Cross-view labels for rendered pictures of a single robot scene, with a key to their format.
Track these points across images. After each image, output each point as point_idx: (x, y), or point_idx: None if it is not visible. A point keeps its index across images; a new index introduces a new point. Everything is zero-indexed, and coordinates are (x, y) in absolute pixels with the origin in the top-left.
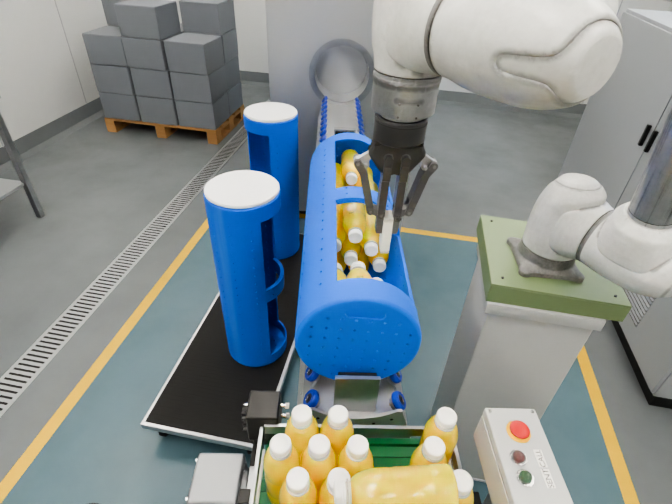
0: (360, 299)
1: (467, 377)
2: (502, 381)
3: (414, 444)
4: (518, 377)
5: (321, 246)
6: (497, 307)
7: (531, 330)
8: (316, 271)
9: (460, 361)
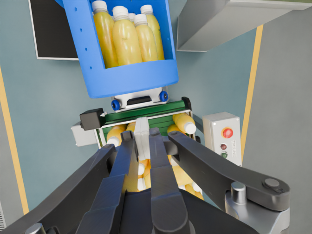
0: (130, 92)
1: (201, 29)
2: (221, 29)
3: (172, 108)
4: (230, 28)
5: (74, 3)
6: (236, 3)
7: (253, 10)
8: (81, 46)
9: (198, 13)
